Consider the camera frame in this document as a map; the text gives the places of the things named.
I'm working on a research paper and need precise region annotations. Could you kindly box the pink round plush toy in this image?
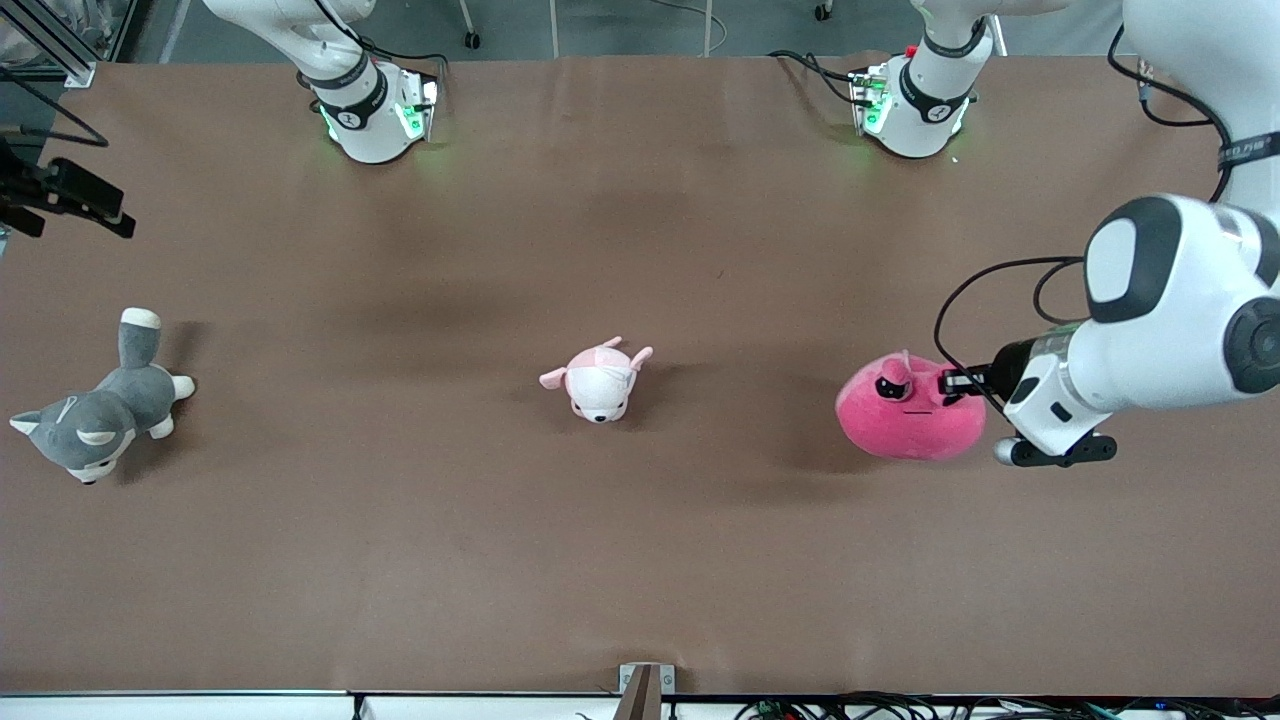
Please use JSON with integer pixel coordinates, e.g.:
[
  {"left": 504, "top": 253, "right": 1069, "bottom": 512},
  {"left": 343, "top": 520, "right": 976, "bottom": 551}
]
[{"left": 835, "top": 350, "right": 989, "bottom": 462}]

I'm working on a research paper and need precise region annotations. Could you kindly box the grey white husky plush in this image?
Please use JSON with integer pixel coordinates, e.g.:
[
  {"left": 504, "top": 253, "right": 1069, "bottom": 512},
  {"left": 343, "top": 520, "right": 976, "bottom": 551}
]
[{"left": 9, "top": 307, "right": 197, "bottom": 486}]

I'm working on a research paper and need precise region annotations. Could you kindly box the brown table cover sheet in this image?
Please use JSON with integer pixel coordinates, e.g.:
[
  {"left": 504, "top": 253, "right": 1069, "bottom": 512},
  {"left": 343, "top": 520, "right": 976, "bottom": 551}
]
[{"left": 0, "top": 52, "right": 1280, "bottom": 698}]

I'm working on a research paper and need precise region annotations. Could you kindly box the small white pink plush dog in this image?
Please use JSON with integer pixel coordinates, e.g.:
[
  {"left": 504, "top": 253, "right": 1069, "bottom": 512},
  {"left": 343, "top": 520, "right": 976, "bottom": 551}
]
[{"left": 539, "top": 337, "right": 655, "bottom": 425}]

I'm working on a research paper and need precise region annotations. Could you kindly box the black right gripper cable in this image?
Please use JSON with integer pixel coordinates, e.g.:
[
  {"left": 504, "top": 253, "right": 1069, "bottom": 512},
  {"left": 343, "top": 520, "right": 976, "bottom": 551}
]
[{"left": 0, "top": 65, "right": 110, "bottom": 148}]

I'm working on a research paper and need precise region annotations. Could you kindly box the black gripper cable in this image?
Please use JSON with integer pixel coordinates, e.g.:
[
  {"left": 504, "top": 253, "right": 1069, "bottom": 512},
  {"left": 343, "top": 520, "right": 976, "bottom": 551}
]
[
  {"left": 935, "top": 25, "right": 1236, "bottom": 416},
  {"left": 0, "top": 65, "right": 110, "bottom": 148}
]

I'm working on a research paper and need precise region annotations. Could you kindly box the aluminium frame profile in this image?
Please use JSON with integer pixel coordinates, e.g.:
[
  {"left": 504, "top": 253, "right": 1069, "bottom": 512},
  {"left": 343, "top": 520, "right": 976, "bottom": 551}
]
[{"left": 0, "top": 0, "right": 98, "bottom": 89}]

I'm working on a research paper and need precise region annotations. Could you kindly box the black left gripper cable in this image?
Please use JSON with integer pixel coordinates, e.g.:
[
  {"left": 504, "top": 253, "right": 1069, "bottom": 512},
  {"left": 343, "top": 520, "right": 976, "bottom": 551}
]
[{"left": 935, "top": 25, "right": 1236, "bottom": 416}]

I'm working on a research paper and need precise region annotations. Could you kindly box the black cable bundle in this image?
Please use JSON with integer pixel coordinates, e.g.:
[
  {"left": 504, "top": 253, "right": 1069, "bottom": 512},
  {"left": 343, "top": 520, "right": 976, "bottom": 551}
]
[{"left": 735, "top": 692, "right": 1280, "bottom": 720}]

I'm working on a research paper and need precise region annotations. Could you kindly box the black right arm base cable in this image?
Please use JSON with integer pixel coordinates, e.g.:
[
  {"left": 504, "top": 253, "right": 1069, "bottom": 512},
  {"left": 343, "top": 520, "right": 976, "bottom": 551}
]
[{"left": 345, "top": 35, "right": 451, "bottom": 79}]

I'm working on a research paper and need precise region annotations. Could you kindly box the black arm base cable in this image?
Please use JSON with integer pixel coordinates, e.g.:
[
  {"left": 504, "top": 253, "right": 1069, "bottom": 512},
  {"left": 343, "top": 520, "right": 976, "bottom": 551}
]
[
  {"left": 345, "top": 35, "right": 451, "bottom": 79},
  {"left": 768, "top": 48, "right": 863, "bottom": 106}
]

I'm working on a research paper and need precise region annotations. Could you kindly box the black left arm base cable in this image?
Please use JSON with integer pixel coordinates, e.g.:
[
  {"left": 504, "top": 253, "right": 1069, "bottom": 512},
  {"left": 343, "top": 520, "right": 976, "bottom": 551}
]
[{"left": 768, "top": 48, "right": 863, "bottom": 106}]

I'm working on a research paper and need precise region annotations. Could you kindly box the grey metal mounting bracket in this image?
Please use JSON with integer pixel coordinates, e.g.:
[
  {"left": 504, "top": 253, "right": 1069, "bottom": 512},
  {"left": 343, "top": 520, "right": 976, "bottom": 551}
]
[{"left": 618, "top": 663, "right": 677, "bottom": 720}]

